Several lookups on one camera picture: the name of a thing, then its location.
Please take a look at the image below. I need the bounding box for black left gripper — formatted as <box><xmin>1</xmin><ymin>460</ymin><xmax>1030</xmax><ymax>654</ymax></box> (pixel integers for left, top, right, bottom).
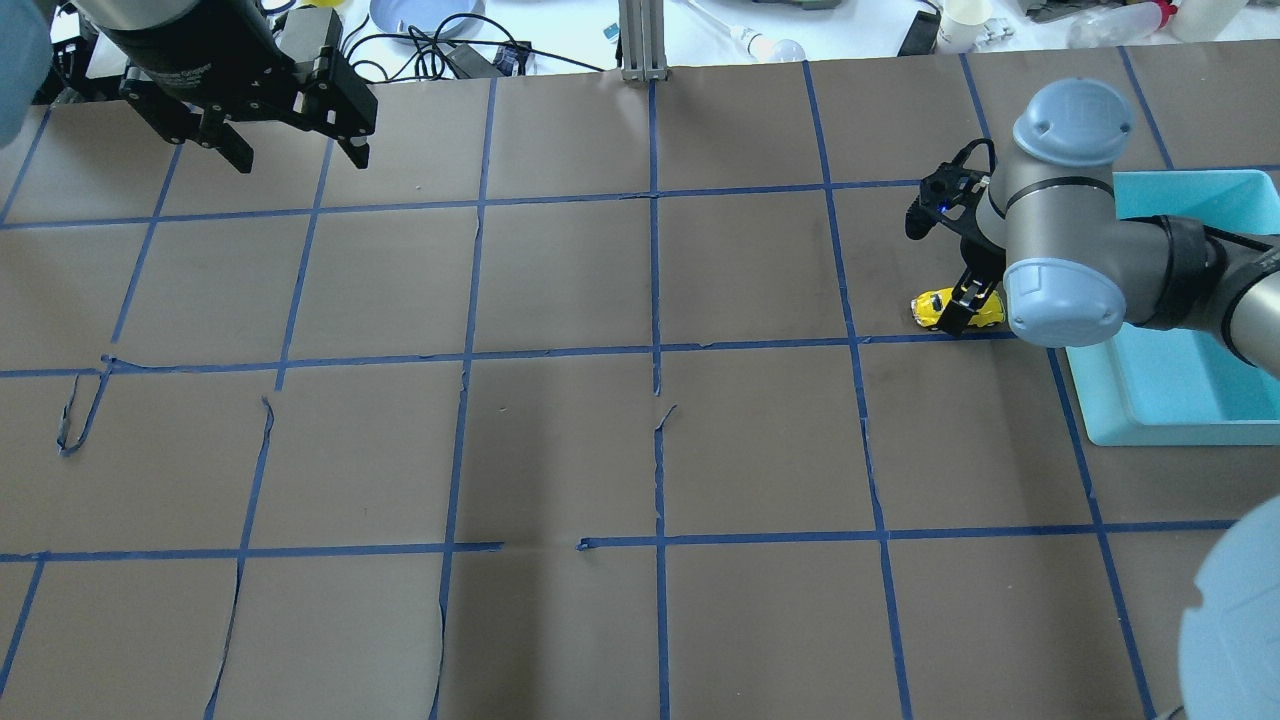
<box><xmin>118</xmin><ymin>1</ymin><xmax>378</xmax><ymax>174</ymax></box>

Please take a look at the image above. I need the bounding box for yellow beetle toy car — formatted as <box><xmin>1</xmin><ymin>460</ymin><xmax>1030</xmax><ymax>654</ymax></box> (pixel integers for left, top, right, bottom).
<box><xmin>909</xmin><ymin>288</ymin><xmax>1006</xmax><ymax>332</ymax></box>

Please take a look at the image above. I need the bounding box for light blue plastic bin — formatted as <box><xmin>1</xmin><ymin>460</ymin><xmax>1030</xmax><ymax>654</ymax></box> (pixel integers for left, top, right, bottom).
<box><xmin>1066</xmin><ymin>169</ymin><xmax>1279</xmax><ymax>446</ymax></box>

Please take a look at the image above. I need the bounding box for aluminium frame post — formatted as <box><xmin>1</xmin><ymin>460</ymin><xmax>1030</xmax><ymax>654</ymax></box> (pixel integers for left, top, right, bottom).
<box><xmin>616</xmin><ymin>0</ymin><xmax>669</xmax><ymax>85</ymax></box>

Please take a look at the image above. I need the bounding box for white paper cup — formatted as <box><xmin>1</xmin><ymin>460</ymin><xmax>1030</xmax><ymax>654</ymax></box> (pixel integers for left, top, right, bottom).
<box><xmin>934</xmin><ymin>0</ymin><xmax>993</xmax><ymax>54</ymax></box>

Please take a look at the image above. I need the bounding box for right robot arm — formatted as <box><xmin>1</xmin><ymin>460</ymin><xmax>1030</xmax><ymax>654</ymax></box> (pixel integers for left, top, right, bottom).
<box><xmin>904</xmin><ymin>77</ymin><xmax>1277</xmax><ymax>375</ymax></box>

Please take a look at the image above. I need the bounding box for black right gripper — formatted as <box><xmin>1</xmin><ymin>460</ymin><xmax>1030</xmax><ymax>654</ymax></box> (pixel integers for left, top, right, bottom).
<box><xmin>905</xmin><ymin>140</ymin><xmax>1006</xmax><ymax>336</ymax></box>

